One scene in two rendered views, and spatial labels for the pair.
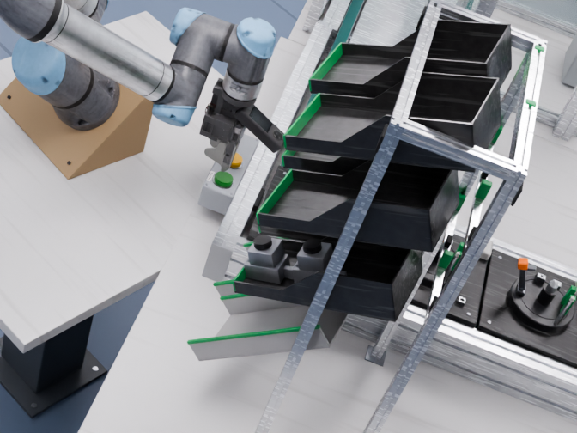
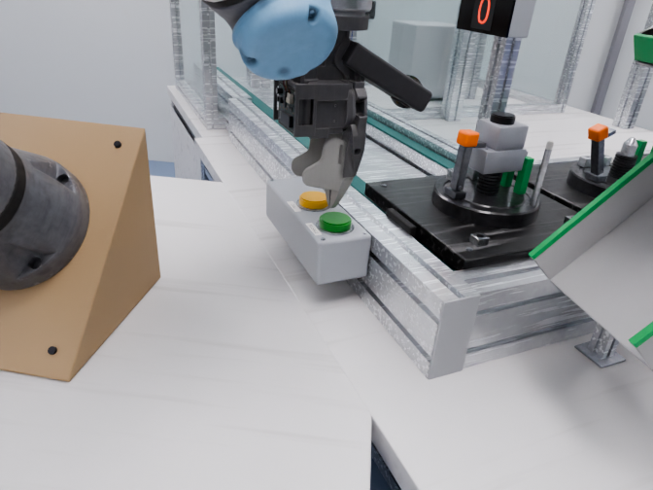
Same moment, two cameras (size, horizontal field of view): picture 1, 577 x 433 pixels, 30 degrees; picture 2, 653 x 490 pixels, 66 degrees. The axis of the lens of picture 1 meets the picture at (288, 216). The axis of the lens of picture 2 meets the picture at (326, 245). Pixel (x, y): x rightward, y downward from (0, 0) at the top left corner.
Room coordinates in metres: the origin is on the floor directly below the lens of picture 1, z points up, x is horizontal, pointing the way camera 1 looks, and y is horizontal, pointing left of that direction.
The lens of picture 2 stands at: (1.19, 0.41, 1.23)
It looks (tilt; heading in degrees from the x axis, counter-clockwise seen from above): 28 degrees down; 334
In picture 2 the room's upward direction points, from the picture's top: 4 degrees clockwise
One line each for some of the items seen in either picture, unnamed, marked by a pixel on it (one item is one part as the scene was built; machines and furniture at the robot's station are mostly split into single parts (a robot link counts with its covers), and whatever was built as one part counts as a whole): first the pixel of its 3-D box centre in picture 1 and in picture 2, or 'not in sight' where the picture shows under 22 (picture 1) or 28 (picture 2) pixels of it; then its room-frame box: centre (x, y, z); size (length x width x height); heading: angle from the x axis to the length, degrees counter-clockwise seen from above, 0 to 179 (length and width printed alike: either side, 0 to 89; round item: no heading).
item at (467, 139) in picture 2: not in sight; (467, 160); (1.68, -0.02, 1.04); 0.04 x 0.02 x 0.08; 89
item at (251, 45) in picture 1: (250, 50); not in sight; (1.69, 0.18, 1.30); 0.09 x 0.08 x 0.11; 91
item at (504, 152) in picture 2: not in sight; (503, 141); (1.68, -0.07, 1.06); 0.08 x 0.04 x 0.07; 89
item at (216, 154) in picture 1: (217, 155); (326, 175); (1.68, 0.18, 1.03); 0.06 x 0.03 x 0.09; 89
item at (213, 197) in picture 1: (229, 171); (312, 224); (1.76, 0.16, 0.93); 0.21 x 0.07 x 0.06; 179
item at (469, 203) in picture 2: not in sight; (485, 198); (1.68, -0.06, 0.98); 0.14 x 0.14 x 0.02
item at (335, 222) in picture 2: (222, 180); (334, 225); (1.69, 0.16, 0.96); 0.04 x 0.04 x 0.02
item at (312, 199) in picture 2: (233, 161); (314, 202); (1.76, 0.16, 0.96); 0.04 x 0.04 x 0.02
